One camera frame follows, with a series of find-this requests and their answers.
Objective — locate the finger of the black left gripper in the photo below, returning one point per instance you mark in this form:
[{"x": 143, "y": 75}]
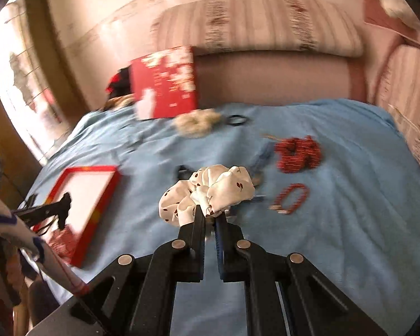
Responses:
[{"x": 35, "y": 215}]

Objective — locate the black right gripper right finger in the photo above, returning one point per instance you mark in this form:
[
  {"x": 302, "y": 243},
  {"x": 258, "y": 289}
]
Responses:
[{"x": 286, "y": 295}]

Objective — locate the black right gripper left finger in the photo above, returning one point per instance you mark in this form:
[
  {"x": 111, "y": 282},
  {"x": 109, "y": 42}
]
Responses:
[{"x": 135, "y": 296}]

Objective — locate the white cherry print scrunchie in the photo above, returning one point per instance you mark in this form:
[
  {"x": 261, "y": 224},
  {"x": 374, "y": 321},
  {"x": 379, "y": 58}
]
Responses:
[{"x": 212, "y": 190}]

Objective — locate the red polka dot scrunchie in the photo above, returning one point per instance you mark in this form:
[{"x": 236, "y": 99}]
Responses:
[{"x": 297, "y": 154}]

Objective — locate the red jewelry box tray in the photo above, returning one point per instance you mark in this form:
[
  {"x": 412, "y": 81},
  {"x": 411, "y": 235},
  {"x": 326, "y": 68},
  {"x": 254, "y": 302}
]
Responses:
[{"x": 90, "y": 189}]

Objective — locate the cream scrunchie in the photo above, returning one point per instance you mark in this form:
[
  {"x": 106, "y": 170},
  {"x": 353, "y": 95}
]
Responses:
[{"x": 197, "y": 123}]

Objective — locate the red floral box lid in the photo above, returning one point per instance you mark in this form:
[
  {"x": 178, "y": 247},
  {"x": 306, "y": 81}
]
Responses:
[{"x": 163, "y": 83}]

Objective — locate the pink quilted bed sheet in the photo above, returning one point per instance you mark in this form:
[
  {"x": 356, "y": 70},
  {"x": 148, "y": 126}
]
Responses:
[{"x": 270, "y": 78}]

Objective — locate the striped floral pillow right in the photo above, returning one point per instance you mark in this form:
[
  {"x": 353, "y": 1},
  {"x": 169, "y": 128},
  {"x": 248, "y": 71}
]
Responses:
[{"x": 398, "y": 92}]

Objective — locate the striped floral pillow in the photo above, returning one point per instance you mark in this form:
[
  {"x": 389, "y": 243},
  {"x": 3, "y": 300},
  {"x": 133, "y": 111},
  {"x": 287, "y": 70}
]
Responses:
[
  {"x": 398, "y": 92},
  {"x": 214, "y": 26}
]

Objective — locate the striped floral pillow back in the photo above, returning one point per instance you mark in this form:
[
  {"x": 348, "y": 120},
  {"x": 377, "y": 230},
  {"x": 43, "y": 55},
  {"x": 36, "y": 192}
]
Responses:
[{"x": 214, "y": 26}]

